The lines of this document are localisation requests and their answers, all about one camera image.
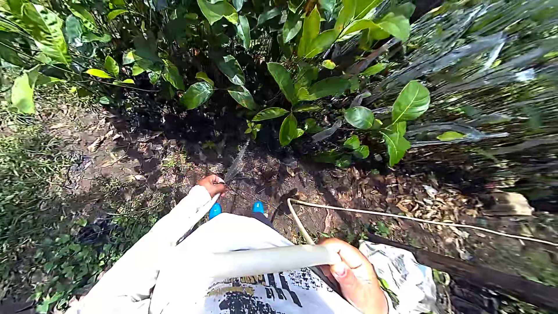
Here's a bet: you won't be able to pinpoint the dense greyish-green foliage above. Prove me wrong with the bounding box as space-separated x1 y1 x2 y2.
366 0 558 192

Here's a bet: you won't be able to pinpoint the pale brown block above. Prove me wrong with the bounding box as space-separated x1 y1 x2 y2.
485 191 534 217

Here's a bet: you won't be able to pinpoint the dark wooden beam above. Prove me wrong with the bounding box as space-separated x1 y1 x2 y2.
367 233 558 311

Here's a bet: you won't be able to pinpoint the person's body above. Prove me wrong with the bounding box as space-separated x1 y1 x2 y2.
149 212 362 314

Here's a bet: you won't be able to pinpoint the person's left forearm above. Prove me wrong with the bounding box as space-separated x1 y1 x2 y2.
65 185 213 314

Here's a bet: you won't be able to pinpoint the white plastic sack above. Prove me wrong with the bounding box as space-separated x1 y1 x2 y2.
358 240 438 314

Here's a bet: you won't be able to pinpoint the person's right hand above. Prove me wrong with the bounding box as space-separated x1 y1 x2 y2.
317 237 389 314

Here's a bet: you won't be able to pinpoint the green grass and weeds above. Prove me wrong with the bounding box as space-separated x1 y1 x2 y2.
0 83 192 314

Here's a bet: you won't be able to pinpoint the broad-leaved green shrub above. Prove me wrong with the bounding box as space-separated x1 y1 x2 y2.
0 0 431 169

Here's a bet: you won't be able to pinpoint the person's left hand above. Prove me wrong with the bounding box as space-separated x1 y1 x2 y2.
197 174 227 198

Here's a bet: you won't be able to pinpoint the person's legs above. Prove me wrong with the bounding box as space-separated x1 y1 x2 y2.
208 201 275 230

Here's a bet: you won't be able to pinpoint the long pale hose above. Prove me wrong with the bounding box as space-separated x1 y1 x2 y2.
178 181 558 280

